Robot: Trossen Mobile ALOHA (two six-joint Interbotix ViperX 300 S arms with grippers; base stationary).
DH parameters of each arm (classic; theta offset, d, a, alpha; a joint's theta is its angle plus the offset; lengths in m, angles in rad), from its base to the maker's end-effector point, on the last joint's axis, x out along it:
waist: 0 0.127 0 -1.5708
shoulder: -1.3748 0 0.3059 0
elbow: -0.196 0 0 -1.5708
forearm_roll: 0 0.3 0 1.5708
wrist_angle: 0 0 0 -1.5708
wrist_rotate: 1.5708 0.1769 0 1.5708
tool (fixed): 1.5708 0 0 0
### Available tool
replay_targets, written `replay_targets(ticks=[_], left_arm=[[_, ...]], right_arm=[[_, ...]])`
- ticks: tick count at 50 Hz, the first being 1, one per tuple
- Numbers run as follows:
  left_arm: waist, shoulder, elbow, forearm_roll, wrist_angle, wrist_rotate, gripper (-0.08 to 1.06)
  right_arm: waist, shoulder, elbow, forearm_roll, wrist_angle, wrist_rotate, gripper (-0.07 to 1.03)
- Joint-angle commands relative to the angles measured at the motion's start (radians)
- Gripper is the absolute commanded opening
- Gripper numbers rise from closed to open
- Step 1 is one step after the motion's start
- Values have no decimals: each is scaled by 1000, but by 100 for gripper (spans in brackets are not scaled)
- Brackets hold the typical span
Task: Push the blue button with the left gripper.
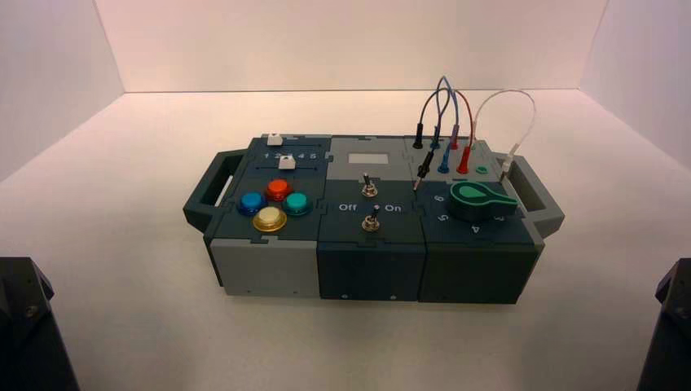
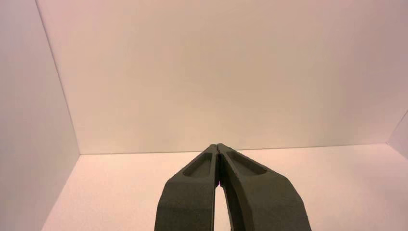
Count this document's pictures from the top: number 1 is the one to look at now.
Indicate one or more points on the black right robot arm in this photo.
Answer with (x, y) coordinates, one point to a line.
(669, 329)

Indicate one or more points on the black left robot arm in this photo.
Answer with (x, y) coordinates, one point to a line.
(29, 329)

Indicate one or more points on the teal push button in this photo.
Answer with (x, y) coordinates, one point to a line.
(296, 203)

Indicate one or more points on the red push button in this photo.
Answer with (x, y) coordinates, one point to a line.
(278, 189)

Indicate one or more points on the yellow push button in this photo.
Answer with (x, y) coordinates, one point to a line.
(269, 218)

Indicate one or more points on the blue push button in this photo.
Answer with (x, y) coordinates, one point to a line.
(251, 203)

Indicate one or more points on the small grey display screen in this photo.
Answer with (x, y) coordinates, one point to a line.
(368, 158)

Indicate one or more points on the white slider knob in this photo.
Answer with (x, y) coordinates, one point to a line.
(286, 161)
(275, 139)

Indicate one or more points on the dark grey task box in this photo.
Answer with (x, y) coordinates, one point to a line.
(367, 270)

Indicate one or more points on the green rotary knob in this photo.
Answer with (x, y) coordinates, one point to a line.
(477, 201)

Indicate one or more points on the green banana socket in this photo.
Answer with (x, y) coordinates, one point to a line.
(481, 170)

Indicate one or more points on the metal toggle switch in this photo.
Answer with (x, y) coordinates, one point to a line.
(371, 220)
(368, 186)

